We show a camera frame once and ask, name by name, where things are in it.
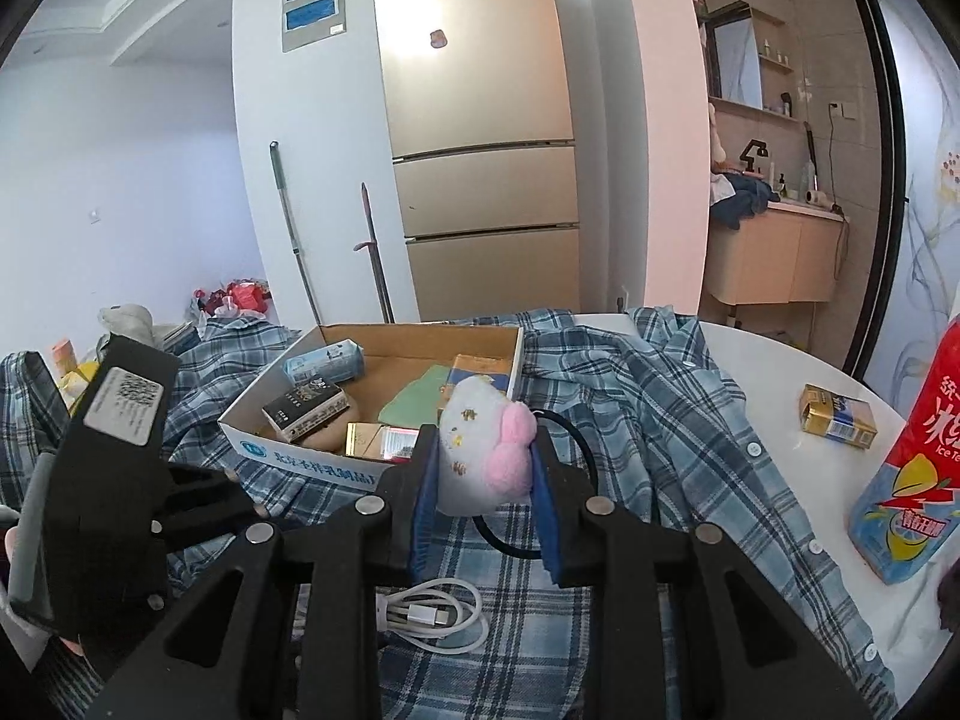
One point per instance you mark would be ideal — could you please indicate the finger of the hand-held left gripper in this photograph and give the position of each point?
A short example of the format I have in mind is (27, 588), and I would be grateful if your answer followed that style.
(210, 484)
(202, 529)

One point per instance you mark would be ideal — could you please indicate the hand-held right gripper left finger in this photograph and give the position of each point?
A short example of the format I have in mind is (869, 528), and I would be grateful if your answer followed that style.
(424, 510)

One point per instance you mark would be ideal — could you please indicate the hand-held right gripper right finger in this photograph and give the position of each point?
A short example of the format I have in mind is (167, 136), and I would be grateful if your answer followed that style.
(547, 521)

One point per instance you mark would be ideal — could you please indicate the white pink plush toy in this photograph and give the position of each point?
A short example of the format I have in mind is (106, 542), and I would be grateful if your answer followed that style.
(476, 450)

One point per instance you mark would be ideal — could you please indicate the cardboard box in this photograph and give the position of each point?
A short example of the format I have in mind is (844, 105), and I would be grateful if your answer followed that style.
(292, 457)

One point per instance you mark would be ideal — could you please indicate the green round-flap pouch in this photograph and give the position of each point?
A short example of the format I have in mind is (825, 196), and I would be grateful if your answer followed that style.
(412, 397)

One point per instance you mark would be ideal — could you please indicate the dark patterned cigarette pack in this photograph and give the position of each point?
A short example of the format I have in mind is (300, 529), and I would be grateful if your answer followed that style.
(304, 409)

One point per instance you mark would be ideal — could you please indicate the orange blue cigarette pack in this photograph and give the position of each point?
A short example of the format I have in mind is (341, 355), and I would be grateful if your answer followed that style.
(484, 369)

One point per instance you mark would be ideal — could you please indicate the blue white tissue pack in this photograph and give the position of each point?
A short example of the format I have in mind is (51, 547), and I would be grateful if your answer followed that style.
(324, 362)

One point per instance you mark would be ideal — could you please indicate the black elastic loop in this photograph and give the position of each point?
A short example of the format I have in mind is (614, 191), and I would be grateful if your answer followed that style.
(581, 450)

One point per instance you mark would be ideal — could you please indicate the gold red cigarette pack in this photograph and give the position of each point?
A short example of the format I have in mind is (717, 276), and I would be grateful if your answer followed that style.
(379, 441)

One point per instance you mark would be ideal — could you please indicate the round beige perforated disc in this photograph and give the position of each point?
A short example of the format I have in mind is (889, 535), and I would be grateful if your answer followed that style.
(326, 437)

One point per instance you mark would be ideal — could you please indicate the orange capped bottle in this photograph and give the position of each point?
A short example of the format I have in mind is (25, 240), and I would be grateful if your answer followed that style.
(64, 354)

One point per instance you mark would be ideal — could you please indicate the blue plaid shirt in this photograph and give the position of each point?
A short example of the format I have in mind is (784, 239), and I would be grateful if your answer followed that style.
(675, 420)

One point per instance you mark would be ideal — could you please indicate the crumpled newspaper bundle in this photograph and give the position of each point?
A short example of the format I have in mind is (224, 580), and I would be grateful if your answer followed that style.
(135, 322)

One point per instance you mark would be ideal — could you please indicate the pile of red bags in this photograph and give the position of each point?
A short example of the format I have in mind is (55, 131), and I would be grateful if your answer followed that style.
(236, 296)

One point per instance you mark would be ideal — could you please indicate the gold blue cigarette pack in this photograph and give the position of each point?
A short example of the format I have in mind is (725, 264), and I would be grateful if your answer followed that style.
(836, 416)

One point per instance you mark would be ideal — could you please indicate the beige vanity cabinet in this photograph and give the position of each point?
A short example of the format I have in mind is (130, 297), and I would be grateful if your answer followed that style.
(780, 255)

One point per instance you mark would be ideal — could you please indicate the red iced tea bottle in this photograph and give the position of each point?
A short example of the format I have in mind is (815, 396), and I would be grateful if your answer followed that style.
(915, 480)

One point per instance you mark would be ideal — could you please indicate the blue clothing pile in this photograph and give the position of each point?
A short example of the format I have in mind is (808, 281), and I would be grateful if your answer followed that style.
(742, 199)

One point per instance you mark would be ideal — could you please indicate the gold three-door refrigerator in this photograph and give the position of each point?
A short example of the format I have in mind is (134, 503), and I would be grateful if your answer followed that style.
(472, 127)

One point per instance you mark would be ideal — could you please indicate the black object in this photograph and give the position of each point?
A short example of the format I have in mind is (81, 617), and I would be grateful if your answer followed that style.
(951, 596)

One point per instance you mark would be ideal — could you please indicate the white hair dryer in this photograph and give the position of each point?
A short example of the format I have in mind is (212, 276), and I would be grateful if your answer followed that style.
(817, 199)

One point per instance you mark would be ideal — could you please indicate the black faucet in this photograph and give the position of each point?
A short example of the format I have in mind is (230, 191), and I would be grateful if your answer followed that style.
(752, 154)

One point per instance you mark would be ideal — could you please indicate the bathroom mirror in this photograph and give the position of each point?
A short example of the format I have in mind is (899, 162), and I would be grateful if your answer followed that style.
(735, 56)

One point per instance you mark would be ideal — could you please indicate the black framed glass door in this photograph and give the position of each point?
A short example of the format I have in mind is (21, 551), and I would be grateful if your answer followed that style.
(915, 165)

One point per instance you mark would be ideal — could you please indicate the grey wall panel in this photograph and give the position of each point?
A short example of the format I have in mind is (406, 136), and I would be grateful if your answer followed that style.
(313, 4)

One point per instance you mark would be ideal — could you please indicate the white wall socket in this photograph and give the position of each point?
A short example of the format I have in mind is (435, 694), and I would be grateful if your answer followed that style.
(841, 110)

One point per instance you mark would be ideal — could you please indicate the wooden wall shelf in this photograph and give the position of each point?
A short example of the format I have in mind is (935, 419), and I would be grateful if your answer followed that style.
(776, 64)

